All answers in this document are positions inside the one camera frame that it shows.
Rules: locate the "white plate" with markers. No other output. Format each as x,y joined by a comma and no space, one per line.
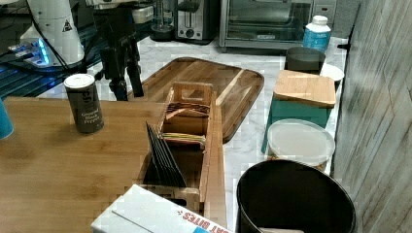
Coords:
333,72

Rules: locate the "wooden tea bag caddy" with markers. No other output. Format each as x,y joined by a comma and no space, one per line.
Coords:
177,164

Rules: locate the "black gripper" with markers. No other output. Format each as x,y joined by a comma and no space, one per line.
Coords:
116,27

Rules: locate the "black round bin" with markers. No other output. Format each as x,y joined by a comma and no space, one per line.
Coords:
283,194

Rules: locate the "stainless toaster oven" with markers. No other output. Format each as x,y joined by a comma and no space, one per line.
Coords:
269,24

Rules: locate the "white cardboard snack box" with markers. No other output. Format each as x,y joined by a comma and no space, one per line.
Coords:
142,211

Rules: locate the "ground black pepper can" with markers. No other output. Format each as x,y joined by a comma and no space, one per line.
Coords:
84,103

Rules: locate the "blue cup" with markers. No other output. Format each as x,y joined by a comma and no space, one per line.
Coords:
6,126

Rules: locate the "blue white supplement bottle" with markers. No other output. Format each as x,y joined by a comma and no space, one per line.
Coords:
317,34

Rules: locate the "grey cylindrical cup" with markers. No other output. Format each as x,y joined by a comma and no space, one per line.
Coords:
306,60

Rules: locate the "teal green container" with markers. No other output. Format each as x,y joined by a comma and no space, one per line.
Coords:
283,109

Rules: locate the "light bamboo lid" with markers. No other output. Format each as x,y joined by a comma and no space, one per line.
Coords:
305,88

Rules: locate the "glass blender jar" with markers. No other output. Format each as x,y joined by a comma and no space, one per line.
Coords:
163,21

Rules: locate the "wooden drawer cabinet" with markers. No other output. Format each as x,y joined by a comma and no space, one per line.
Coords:
57,180

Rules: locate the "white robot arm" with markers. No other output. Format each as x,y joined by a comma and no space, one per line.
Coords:
53,41

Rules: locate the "clear lidded plastic container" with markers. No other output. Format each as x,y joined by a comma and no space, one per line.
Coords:
301,141

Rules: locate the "dark wooden cutting board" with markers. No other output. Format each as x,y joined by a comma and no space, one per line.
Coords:
237,88

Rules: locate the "black silver toaster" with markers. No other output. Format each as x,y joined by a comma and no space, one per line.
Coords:
197,21

